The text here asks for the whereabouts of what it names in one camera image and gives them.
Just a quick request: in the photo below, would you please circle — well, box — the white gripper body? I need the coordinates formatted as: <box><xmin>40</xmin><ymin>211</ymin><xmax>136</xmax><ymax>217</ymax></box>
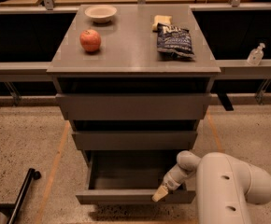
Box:
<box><xmin>162</xmin><ymin>164</ymin><xmax>191</xmax><ymax>191</ymax></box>

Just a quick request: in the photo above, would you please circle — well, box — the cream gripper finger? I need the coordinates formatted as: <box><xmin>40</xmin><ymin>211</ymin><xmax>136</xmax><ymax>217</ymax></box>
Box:
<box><xmin>152</xmin><ymin>185</ymin><xmax>169</xmax><ymax>203</ymax></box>

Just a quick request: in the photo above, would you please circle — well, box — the grey bottom drawer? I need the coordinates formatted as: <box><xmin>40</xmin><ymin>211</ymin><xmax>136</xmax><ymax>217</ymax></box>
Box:
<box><xmin>76</xmin><ymin>150</ymin><xmax>195</xmax><ymax>204</ymax></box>

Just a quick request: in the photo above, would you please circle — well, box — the grey drawer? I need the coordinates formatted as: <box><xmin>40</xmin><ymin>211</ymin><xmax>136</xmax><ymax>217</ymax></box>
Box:
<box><xmin>76</xmin><ymin>150</ymin><xmax>195</xmax><ymax>204</ymax></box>
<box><xmin>72</xmin><ymin>131</ymin><xmax>197</xmax><ymax>150</ymax></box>
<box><xmin>56</xmin><ymin>94</ymin><xmax>211</xmax><ymax>120</ymax></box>

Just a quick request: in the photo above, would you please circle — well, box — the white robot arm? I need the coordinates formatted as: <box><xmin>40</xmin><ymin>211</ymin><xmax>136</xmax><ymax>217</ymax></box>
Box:
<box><xmin>152</xmin><ymin>151</ymin><xmax>271</xmax><ymax>224</ymax></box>

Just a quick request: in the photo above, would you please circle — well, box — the grey middle drawer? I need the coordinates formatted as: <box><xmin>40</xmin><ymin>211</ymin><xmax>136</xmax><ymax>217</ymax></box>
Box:
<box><xmin>72</xmin><ymin>131</ymin><xmax>197</xmax><ymax>150</ymax></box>

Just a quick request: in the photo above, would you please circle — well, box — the grey drawer cabinet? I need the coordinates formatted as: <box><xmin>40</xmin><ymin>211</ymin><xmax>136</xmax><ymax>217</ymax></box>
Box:
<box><xmin>46</xmin><ymin>4</ymin><xmax>221</xmax><ymax>161</ymax></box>

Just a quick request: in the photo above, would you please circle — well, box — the grey top drawer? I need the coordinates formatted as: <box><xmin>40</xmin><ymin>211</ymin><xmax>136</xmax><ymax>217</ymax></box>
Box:
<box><xmin>56</xmin><ymin>94</ymin><xmax>211</xmax><ymax>120</ymax></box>

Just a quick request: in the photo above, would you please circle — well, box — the blue chip bag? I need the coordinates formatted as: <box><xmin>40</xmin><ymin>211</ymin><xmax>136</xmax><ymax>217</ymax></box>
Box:
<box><xmin>157</xmin><ymin>23</ymin><xmax>194</xmax><ymax>58</ymax></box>

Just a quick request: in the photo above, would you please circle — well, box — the clear sanitizer bottle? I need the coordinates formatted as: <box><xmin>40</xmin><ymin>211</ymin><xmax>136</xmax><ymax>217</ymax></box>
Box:
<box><xmin>247</xmin><ymin>43</ymin><xmax>265</xmax><ymax>65</ymax></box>

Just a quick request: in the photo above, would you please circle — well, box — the black stand leg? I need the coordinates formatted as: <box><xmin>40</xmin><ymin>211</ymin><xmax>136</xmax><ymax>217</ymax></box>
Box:
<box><xmin>0</xmin><ymin>168</ymin><xmax>41</xmax><ymax>224</ymax></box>

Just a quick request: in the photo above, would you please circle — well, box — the yellow sponge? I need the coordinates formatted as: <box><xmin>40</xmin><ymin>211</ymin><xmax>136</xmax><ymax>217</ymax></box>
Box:
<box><xmin>152</xmin><ymin>15</ymin><xmax>172</xmax><ymax>32</ymax></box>

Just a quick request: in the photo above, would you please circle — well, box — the red apple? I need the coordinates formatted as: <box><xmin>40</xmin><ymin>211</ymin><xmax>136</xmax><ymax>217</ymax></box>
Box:
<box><xmin>79</xmin><ymin>29</ymin><xmax>101</xmax><ymax>52</ymax></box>

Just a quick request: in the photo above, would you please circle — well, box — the white bowl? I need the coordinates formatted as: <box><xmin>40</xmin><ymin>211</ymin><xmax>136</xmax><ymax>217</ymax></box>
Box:
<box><xmin>85</xmin><ymin>5</ymin><xmax>117</xmax><ymax>24</ymax></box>

